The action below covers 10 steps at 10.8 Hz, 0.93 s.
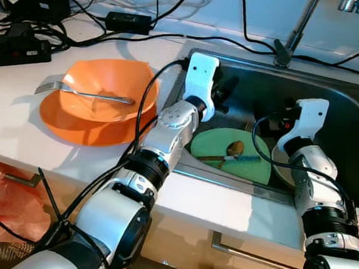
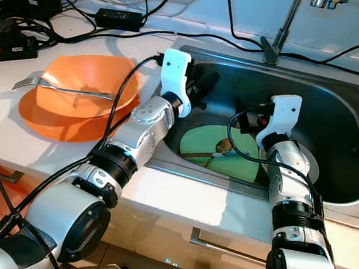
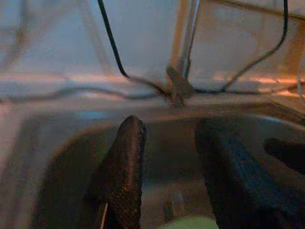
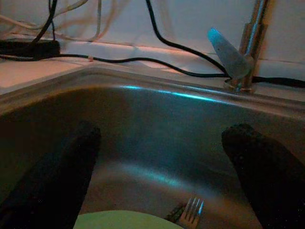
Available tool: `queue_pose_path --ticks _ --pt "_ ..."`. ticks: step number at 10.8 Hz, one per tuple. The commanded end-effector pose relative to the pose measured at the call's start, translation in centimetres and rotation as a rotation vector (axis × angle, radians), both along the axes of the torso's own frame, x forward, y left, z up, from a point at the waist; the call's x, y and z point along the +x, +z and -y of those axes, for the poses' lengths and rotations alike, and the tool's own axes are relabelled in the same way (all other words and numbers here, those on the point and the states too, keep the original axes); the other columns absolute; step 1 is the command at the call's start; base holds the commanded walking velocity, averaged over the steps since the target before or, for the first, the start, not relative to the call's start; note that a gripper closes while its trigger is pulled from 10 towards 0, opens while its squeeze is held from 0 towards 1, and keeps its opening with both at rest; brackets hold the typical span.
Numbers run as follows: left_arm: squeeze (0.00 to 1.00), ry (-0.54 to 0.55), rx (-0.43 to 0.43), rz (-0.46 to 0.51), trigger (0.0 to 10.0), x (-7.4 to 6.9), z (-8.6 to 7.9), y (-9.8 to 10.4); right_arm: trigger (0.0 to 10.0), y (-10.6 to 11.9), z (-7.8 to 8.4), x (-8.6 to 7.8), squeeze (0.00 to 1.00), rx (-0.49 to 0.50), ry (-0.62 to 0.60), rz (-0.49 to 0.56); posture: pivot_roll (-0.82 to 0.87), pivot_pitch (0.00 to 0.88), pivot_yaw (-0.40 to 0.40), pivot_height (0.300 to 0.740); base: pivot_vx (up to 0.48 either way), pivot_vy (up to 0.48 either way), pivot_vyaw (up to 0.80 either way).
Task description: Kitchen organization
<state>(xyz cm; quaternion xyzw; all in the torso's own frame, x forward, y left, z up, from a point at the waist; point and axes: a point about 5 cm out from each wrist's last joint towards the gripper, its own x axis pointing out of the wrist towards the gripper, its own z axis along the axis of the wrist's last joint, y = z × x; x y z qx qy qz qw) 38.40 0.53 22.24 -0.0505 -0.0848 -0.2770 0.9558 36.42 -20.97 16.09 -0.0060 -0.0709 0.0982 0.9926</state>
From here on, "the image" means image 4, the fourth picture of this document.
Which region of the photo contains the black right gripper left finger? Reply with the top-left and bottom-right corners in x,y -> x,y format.
0,121 -> 102,229

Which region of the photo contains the stainless steel sink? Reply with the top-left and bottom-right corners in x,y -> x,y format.
0,66 -> 305,229

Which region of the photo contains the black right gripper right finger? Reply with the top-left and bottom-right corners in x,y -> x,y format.
221,123 -> 305,229

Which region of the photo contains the green plate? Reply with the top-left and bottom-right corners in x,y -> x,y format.
72,209 -> 185,229

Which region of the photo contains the thin black cable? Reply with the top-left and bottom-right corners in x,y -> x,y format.
0,53 -> 229,78

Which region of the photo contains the silver metal fork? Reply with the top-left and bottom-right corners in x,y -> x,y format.
163,197 -> 205,228

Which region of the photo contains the white cable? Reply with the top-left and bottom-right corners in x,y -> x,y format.
90,0 -> 103,41

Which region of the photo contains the black power adapter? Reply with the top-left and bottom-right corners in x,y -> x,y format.
0,39 -> 61,60

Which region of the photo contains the chrome faucet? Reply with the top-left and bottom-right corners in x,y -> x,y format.
206,0 -> 271,94

